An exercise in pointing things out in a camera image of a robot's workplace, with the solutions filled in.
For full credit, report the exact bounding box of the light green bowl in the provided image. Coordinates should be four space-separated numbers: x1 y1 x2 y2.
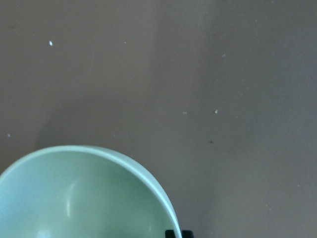
0 145 182 238

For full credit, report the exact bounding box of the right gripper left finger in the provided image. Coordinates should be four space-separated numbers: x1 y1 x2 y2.
165 230 176 238

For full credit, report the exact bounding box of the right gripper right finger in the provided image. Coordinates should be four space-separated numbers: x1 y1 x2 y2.
181 230 194 238

